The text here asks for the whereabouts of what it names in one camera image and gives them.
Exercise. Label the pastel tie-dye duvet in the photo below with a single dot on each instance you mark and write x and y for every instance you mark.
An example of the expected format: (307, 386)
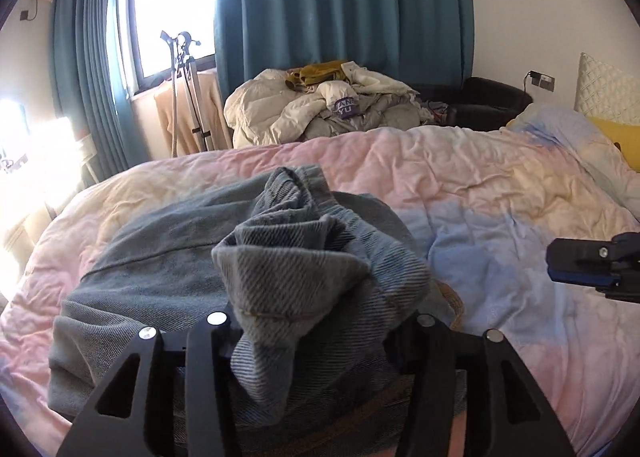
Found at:
(475, 197)

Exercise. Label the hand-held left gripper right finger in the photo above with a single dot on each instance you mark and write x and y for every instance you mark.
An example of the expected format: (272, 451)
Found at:
(430, 342)

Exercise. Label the cream down jacket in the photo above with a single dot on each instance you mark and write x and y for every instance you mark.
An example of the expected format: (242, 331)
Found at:
(260, 107)

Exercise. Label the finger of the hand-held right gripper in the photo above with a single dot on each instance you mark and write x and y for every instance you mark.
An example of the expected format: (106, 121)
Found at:
(575, 253)
(580, 278)

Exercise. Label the yellow pillow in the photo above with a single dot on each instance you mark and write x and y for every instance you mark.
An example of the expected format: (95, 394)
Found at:
(620, 137)

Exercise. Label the narrow teal curtain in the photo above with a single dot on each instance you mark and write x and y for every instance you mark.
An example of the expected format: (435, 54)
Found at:
(85, 62)

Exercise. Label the wide teal curtain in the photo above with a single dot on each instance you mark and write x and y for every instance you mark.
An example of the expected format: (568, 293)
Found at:
(350, 2)

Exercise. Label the garment steamer stand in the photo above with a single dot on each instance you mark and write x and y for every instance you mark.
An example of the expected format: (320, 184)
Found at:
(192, 87)

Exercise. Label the desk mirror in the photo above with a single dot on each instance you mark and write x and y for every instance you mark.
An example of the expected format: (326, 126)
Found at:
(12, 117)

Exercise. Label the black sofa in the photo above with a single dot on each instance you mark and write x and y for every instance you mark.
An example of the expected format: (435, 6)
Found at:
(490, 97)

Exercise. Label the grey jacket with purple label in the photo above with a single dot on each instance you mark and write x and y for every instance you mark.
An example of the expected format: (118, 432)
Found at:
(380, 112)

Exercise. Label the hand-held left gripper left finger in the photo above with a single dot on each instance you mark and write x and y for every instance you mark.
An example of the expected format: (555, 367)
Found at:
(210, 337)

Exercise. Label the beige hanging sweater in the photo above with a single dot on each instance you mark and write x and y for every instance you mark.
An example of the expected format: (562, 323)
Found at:
(167, 122)

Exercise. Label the pastel tie-dye pillow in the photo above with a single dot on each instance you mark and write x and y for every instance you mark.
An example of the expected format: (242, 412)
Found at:
(555, 127)

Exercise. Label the blue denim jeans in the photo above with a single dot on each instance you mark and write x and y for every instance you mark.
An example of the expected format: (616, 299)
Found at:
(300, 262)

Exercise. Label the mustard yellow garment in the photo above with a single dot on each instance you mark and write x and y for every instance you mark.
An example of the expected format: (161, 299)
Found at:
(320, 72)

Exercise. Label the grey wall socket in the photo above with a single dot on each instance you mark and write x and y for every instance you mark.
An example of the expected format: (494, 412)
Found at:
(545, 82)

